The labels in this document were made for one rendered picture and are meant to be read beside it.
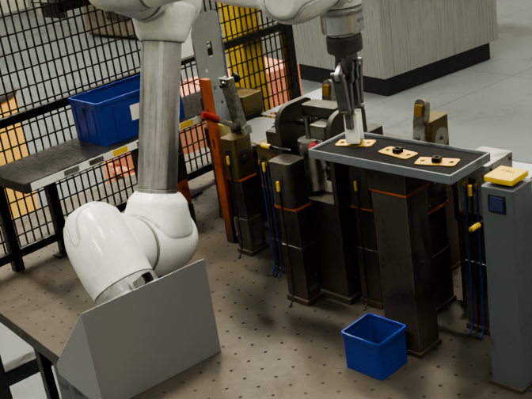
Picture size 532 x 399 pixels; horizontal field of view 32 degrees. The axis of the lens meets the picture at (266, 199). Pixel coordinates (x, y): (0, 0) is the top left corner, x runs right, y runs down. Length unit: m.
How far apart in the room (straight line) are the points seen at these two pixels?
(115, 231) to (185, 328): 0.27
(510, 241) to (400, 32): 4.66
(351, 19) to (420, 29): 4.62
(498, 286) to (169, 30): 1.00
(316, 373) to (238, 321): 0.33
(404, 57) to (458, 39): 0.53
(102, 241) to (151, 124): 0.34
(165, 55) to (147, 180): 0.31
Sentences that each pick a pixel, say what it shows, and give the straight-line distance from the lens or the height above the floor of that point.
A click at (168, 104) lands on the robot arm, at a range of 2.29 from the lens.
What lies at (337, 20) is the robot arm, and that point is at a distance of 1.90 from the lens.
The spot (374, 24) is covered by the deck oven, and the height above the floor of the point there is 0.51.
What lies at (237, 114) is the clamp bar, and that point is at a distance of 2.52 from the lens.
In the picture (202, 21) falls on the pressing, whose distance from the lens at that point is 2.79.
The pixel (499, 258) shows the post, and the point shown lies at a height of 1.00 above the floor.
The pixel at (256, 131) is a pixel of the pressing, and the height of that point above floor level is 1.00.
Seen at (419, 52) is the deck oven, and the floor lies 0.24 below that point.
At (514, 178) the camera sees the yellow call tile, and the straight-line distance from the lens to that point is 1.76.
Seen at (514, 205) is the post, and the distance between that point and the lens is 1.76.
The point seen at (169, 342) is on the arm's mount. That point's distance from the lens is 2.11.
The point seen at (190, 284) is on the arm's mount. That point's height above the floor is 0.90.
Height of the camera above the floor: 1.82
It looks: 22 degrees down
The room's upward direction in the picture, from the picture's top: 9 degrees counter-clockwise
